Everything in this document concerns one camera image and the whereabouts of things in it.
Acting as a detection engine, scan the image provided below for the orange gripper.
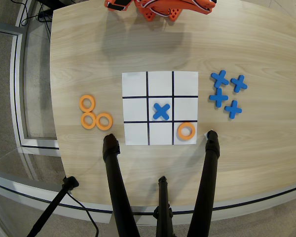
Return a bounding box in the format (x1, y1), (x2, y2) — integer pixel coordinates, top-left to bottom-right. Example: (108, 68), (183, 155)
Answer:
(104, 0), (133, 12)

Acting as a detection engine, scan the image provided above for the orange foam ring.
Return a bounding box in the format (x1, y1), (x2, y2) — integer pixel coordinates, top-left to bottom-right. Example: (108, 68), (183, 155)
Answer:
(177, 121), (196, 142)
(79, 94), (97, 113)
(80, 112), (97, 129)
(95, 112), (113, 131)

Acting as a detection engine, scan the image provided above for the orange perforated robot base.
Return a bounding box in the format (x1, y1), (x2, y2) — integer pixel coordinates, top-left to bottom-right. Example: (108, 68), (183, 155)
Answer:
(137, 6), (157, 23)

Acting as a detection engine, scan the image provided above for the white tic-tac-toe grid paper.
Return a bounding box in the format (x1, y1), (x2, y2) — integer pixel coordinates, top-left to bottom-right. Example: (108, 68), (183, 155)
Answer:
(121, 71), (199, 146)

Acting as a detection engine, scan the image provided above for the blue foam cross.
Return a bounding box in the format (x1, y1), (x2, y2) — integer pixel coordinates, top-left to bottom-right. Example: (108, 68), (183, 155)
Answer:
(224, 100), (243, 119)
(210, 70), (230, 88)
(152, 103), (171, 121)
(209, 87), (229, 108)
(230, 75), (248, 93)

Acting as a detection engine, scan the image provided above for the thin black tripod leg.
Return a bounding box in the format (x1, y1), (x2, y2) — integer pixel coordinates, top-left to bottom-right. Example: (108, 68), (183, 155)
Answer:
(152, 175), (175, 237)

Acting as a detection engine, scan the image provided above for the black stand pole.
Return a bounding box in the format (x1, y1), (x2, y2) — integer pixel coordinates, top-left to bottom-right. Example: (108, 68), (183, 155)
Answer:
(26, 176), (80, 237)

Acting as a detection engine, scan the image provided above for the black floor cable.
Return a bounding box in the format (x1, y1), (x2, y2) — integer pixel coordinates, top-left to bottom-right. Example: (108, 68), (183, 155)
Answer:
(37, 0), (52, 38)
(19, 0), (32, 27)

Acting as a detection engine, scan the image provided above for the grey metal floor frame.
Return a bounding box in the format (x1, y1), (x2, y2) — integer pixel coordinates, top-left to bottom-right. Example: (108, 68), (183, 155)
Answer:
(0, 21), (63, 158)

